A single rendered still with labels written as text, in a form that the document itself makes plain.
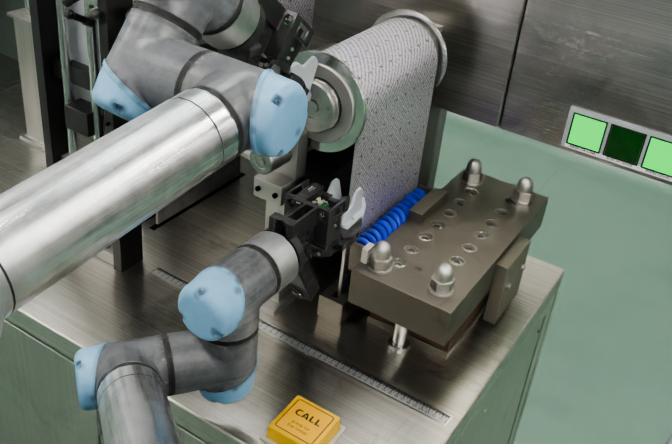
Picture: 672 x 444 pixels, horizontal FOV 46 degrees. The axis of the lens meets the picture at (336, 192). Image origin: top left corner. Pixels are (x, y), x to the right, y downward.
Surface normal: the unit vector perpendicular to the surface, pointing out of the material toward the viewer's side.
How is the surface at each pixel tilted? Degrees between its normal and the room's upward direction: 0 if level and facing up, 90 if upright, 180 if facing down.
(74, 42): 90
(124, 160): 33
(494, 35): 90
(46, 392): 90
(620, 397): 0
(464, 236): 0
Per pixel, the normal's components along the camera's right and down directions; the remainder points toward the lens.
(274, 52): -0.36, -0.25
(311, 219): 0.84, 0.34
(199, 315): -0.54, 0.39
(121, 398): -0.40, -0.82
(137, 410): -0.06, -0.95
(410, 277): 0.09, -0.85
